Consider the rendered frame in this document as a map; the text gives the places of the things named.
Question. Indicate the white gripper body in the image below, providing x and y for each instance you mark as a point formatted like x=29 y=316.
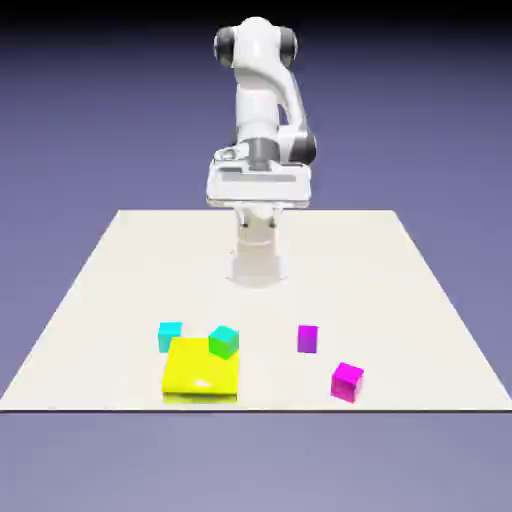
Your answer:
x=258 y=190

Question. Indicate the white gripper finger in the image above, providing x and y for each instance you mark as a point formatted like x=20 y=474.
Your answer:
x=274 y=219
x=243 y=219

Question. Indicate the large yellow box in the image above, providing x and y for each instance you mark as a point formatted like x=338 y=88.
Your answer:
x=196 y=374

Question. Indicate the small cyan cube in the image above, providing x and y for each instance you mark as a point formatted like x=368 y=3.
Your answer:
x=167 y=332

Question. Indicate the small magenta cube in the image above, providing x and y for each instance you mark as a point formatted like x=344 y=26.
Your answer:
x=346 y=384

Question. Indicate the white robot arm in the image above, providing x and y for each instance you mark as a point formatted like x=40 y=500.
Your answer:
x=256 y=60

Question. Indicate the small purple cube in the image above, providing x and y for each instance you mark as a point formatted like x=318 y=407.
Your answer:
x=307 y=340

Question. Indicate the small green cube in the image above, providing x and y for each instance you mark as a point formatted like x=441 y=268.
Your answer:
x=223 y=344

